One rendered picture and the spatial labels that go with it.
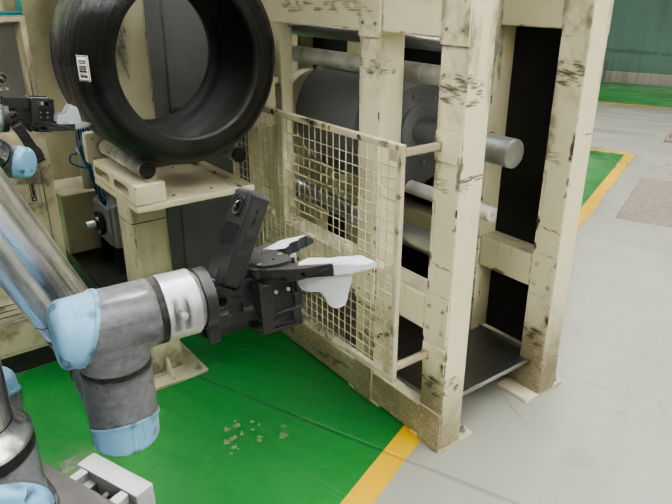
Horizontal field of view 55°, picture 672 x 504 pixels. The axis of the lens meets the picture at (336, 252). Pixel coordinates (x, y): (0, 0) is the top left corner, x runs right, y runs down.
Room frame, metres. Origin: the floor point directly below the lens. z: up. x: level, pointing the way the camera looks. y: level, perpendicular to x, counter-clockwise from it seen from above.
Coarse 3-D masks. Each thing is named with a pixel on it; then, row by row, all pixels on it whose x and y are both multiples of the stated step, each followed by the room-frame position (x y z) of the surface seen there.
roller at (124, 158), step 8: (104, 144) 1.92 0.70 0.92; (112, 144) 1.90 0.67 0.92; (104, 152) 1.91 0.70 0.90; (112, 152) 1.85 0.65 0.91; (120, 152) 1.81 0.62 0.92; (120, 160) 1.79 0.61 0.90; (128, 160) 1.75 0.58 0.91; (136, 160) 1.72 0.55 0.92; (144, 160) 1.71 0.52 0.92; (128, 168) 1.76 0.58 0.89; (136, 168) 1.69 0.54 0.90; (144, 168) 1.68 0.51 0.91; (152, 168) 1.69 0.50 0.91; (144, 176) 1.68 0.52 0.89; (152, 176) 1.69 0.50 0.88
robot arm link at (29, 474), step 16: (0, 368) 0.53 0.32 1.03; (0, 384) 0.52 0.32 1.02; (0, 400) 0.51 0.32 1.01; (0, 416) 0.51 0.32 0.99; (16, 416) 0.53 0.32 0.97; (0, 432) 0.50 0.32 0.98; (16, 432) 0.51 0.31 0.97; (32, 432) 0.53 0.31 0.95; (0, 448) 0.49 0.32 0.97; (16, 448) 0.50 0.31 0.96; (32, 448) 0.52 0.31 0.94; (0, 464) 0.48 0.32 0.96; (16, 464) 0.49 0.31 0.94; (32, 464) 0.51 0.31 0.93; (0, 480) 0.48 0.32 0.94; (16, 480) 0.49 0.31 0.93; (32, 480) 0.50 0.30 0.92; (0, 496) 0.46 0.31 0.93; (16, 496) 0.47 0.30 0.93; (32, 496) 0.48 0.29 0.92; (48, 496) 0.50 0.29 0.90
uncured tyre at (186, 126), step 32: (64, 0) 1.74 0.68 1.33; (96, 0) 1.64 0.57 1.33; (128, 0) 1.66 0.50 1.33; (192, 0) 2.06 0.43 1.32; (224, 0) 2.07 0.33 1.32; (256, 0) 1.89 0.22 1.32; (64, 32) 1.67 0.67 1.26; (96, 32) 1.61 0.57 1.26; (224, 32) 2.11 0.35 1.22; (256, 32) 1.87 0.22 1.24; (64, 64) 1.67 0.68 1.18; (96, 64) 1.61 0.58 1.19; (224, 64) 2.11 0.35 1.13; (256, 64) 1.87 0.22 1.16; (64, 96) 1.76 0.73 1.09; (96, 96) 1.61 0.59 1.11; (224, 96) 2.08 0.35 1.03; (256, 96) 1.86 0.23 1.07; (96, 128) 1.68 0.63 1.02; (128, 128) 1.64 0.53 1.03; (160, 128) 1.97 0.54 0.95; (192, 128) 2.01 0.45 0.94; (224, 128) 1.79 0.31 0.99; (160, 160) 1.72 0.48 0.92; (192, 160) 1.77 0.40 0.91
